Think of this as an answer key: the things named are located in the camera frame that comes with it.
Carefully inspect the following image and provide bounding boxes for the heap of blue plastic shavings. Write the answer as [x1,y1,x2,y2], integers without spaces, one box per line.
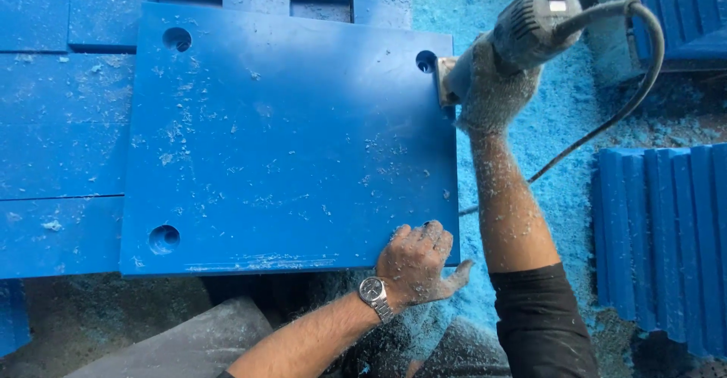
[318,0,727,378]

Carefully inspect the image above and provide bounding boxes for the person's left hand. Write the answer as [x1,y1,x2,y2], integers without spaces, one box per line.
[376,220,474,311]

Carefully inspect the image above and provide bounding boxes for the small blue plastic block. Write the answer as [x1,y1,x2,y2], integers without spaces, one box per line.
[0,278,33,357]

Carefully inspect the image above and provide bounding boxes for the grey electric trimmer tool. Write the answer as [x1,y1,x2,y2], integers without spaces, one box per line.
[434,0,586,109]

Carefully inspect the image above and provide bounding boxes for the person's black sleeve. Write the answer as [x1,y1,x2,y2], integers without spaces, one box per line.
[490,262,601,378]

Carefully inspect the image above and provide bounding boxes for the row of upright blue boards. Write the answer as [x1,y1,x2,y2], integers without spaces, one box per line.
[590,142,727,361]

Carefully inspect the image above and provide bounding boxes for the silver wristwatch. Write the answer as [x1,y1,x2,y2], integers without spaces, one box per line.
[358,276,396,325]

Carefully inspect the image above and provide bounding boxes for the grey power cable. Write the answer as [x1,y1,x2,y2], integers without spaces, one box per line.
[459,0,666,217]

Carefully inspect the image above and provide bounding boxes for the blue plastic board with holes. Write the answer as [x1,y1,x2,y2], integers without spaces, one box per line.
[119,2,461,279]

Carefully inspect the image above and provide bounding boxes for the person's grey trousers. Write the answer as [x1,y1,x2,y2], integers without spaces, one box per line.
[64,295,512,378]

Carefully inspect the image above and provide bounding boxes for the person's right hand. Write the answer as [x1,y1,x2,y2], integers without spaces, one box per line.
[454,33,543,136]

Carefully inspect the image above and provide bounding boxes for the bench of blue plastic slabs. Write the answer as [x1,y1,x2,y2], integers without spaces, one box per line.
[0,0,413,280]

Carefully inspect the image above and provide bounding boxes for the stack of grooved blue boards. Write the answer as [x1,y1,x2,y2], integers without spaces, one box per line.
[621,0,727,62]

